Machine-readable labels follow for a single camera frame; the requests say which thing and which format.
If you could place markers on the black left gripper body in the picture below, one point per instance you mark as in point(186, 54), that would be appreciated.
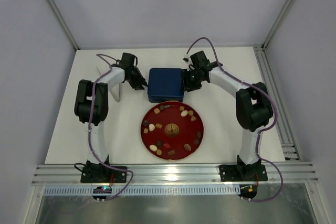
point(137, 81)

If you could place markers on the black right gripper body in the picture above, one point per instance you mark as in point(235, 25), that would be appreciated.
point(187, 82)

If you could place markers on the metal serving tongs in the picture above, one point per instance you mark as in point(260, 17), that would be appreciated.
point(116, 90)

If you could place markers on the blue tin lid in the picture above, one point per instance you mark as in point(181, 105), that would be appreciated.
point(165, 82)

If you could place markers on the blue chocolate tin box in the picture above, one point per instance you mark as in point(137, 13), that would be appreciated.
point(160, 99)

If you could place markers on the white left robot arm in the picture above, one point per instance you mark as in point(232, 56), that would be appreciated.
point(92, 107)

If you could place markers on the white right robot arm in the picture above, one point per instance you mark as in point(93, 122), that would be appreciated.
point(253, 112)

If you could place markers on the white swirl oval chocolate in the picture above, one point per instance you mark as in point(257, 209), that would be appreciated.
point(184, 113)

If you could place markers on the caramel barrel chocolate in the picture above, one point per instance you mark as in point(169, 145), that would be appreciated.
point(158, 125)

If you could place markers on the caramel oval chocolate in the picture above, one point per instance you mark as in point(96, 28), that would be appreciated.
point(187, 147)

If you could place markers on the red chocolate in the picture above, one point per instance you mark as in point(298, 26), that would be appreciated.
point(166, 145)

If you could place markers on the brown square chocolate front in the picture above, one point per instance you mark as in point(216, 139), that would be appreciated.
point(172, 152)

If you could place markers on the red round lacquer tray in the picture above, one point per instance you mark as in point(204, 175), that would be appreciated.
point(175, 131)

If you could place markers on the left aluminium frame post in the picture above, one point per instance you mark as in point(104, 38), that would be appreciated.
point(62, 23)

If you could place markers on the aluminium frame post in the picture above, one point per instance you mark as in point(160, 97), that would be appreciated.
point(62, 23)
point(285, 8)

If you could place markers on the slotted cable duct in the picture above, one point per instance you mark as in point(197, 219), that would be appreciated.
point(143, 190)

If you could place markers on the aluminium mounting rail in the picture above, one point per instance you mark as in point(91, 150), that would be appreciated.
point(292, 172)

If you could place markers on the right aluminium frame post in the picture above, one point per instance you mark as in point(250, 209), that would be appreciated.
point(285, 8)

